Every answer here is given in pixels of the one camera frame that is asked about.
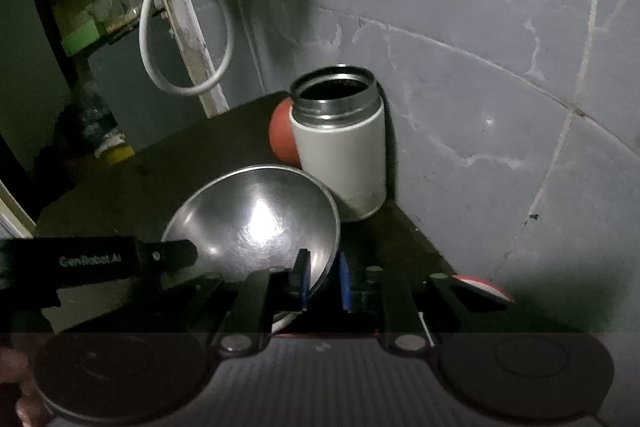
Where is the steel mixing bowl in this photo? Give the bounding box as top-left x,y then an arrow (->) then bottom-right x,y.
162,165 -> 341,293

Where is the white ceramic bowl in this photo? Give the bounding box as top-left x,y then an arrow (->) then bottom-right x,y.
451,275 -> 514,303

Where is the person's left hand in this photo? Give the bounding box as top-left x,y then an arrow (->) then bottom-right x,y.
1,347 -> 51,427

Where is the red tomato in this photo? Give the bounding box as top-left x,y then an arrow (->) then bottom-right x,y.
268,98 -> 300,167

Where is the yellow container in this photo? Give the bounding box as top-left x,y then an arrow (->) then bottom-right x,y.
94,133 -> 134,166

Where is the white steel thermos flask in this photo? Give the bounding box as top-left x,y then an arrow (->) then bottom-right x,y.
290,65 -> 386,221

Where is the green box on shelf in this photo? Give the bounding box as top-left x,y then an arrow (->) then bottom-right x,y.
62,20 -> 106,56

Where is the white looped hose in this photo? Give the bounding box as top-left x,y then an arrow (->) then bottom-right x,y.
138,0 -> 237,98

